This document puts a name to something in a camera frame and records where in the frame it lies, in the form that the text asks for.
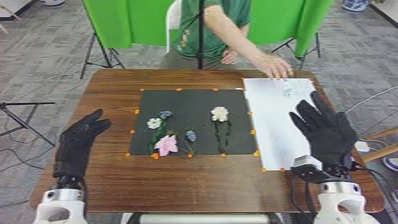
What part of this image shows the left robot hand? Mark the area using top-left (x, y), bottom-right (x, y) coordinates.
top-left (52, 108), bottom-right (114, 179)

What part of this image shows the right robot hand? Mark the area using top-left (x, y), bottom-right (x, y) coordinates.
top-left (288, 90), bottom-right (361, 168)

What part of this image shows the dark mat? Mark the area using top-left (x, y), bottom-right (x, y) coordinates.
top-left (128, 88), bottom-right (260, 157)

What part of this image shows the person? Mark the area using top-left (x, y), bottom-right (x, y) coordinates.
top-left (158, 0), bottom-right (295, 80)

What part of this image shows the white power adapter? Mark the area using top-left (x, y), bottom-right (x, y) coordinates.
top-left (354, 140), bottom-right (373, 154)

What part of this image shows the wooden chair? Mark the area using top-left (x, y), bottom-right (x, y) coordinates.
top-left (359, 127), bottom-right (398, 164)

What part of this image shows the white sheet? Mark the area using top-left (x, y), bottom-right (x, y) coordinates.
top-left (242, 77), bottom-right (320, 172)

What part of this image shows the black tripod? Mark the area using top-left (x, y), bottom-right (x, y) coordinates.
top-left (0, 101), bottom-right (59, 148)

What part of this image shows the small white flower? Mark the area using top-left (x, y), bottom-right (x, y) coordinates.
top-left (146, 117), bottom-right (169, 149)

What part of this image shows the pink flower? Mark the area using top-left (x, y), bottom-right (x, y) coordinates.
top-left (151, 130), bottom-right (181, 158)

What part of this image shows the blue flower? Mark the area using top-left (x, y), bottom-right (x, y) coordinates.
top-left (157, 110), bottom-right (176, 121)
top-left (183, 128), bottom-right (199, 156)

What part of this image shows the large white flower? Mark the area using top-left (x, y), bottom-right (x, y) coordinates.
top-left (210, 106), bottom-right (235, 154)

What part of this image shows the black cloth stand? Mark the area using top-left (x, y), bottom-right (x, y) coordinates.
top-left (270, 32), bottom-right (324, 71)
top-left (78, 31), bottom-right (128, 80)

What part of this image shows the pale grey bar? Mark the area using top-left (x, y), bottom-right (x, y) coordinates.
top-left (126, 213), bottom-right (286, 224)

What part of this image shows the black stand pole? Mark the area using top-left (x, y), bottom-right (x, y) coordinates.
top-left (196, 0), bottom-right (206, 70)

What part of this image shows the blue and white vase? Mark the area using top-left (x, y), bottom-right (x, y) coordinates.
top-left (340, 0), bottom-right (372, 13)
top-left (39, 0), bottom-right (68, 7)

